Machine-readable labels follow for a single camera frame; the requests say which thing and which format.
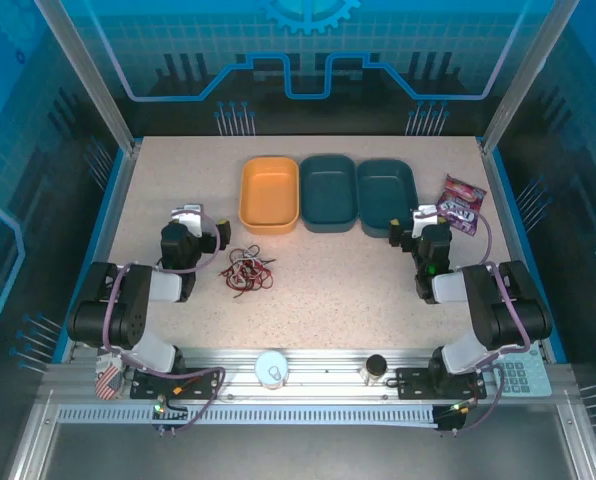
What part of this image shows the red cable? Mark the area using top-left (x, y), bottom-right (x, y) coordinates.
top-left (220, 258), bottom-right (277, 301)
top-left (219, 257), bottom-right (274, 299)

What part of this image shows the teal plastic bin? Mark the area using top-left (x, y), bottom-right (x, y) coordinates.
top-left (299, 153), bottom-right (359, 235)
top-left (356, 157), bottom-right (420, 239)

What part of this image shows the purple candy bag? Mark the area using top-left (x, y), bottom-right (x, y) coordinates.
top-left (436, 173), bottom-right (488, 236)

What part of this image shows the orange plastic bin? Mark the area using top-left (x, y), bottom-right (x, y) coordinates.
top-left (238, 156), bottom-right (300, 235)

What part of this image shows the small jar with black lid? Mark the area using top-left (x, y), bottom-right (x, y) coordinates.
top-left (361, 353), bottom-right (389, 387)

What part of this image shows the round white lid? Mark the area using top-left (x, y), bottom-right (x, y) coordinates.
top-left (254, 349), bottom-right (290, 390)

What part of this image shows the american flag patterned cup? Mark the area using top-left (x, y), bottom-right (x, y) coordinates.
top-left (93, 352), bottom-right (124, 401)

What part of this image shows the teal keypad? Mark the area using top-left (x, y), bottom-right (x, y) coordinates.
top-left (492, 349), bottom-right (554, 399)

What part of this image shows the black controller board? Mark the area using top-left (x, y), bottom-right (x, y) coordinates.
top-left (151, 399), bottom-right (190, 437)
top-left (435, 399), bottom-right (468, 435)

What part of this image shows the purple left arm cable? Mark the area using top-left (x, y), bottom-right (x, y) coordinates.
top-left (101, 209), bottom-right (228, 434)

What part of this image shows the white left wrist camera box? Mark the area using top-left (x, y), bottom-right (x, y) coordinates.
top-left (170, 203), bottom-right (203, 237)

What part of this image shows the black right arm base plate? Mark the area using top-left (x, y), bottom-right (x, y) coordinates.
top-left (395, 367), bottom-right (488, 400)

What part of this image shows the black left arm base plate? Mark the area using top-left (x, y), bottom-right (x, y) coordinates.
top-left (129, 367), bottom-right (219, 401)

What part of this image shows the aluminium mounting rail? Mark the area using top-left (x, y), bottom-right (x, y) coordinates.
top-left (42, 347), bottom-right (574, 406)

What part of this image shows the aluminium frame post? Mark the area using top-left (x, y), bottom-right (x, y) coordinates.
top-left (34, 0), bottom-right (142, 154)
top-left (479, 0), bottom-right (582, 154)

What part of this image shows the white slotted cable duct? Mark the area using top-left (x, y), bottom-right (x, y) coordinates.
top-left (56, 404), bottom-right (439, 426)

